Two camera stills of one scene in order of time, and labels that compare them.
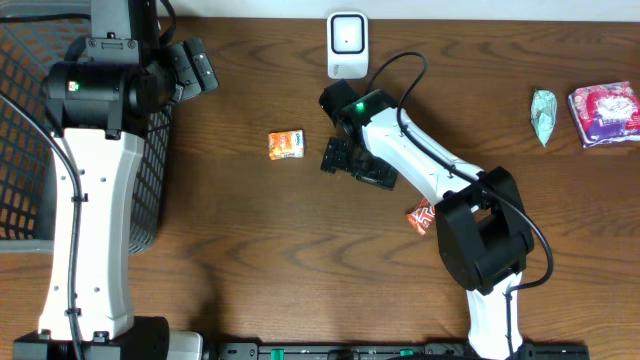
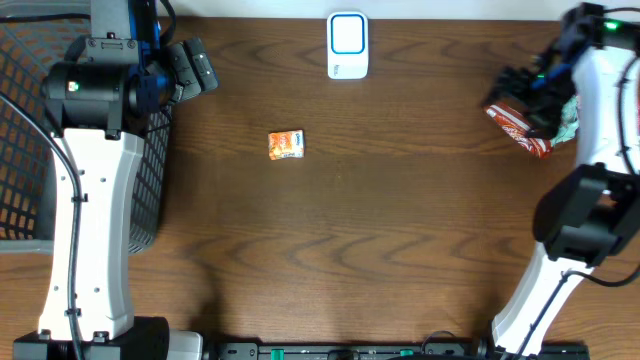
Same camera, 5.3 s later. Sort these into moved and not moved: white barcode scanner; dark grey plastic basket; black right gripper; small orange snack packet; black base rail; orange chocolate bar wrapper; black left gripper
Moved: orange chocolate bar wrapper; black right gripper
Not moved: white barcode scanner; dark grey plastic basket; black left gripper; small orange snack packet; black base rail
